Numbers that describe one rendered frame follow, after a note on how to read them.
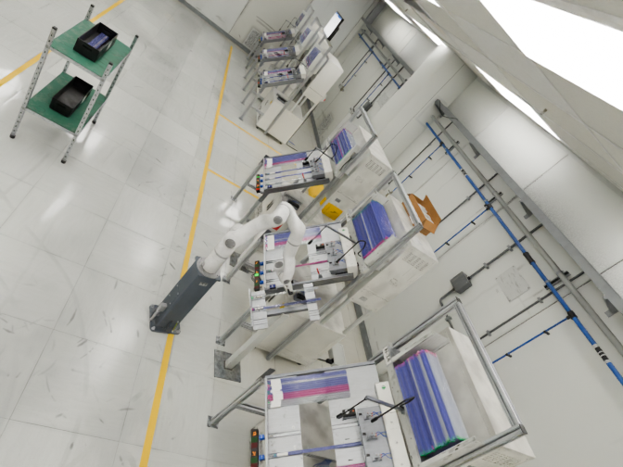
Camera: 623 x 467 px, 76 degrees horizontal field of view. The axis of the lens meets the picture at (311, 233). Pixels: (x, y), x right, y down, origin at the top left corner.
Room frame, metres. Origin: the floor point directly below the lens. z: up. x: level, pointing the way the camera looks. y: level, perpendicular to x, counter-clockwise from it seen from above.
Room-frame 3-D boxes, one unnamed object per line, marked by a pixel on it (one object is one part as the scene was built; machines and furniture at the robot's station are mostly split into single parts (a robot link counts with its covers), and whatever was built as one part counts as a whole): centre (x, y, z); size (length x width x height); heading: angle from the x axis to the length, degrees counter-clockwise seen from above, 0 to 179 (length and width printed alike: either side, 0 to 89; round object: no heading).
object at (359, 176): (4.47, 0.30, 0.95); 1.35 x 0.82 x 1.90; 121
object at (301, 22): (9.75, 3.45, 0.95); 1.37 x 0.82 x 1.90; 121
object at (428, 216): (3.34, -0.55, 1.82); 0.68 x 0.30 x 0.20; 31
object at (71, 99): (3.07, 2.49, 0.41); 0.57 x 0.17 x 0.11; 31
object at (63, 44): (3.07, 2.49, 0.55); 0.91 x 0.46 x 1.10; 31
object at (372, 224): (3.09, -0.35, 1.52); 0.51 x 0.13 x 0.27; 31
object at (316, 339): (3.20, -0.42, 0.31); 0.70 x 0.65 x 0.62; 31
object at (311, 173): (4.35, 0.46, 0.66); 1.01 x 0.73 x 1.31; 121
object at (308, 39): (8.49, 2.72, 0.95); 1.37 x 0.82 x 1.90; 121
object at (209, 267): (2.32, 0.36, 0.79); 0.19 x 0.19 x 0.18
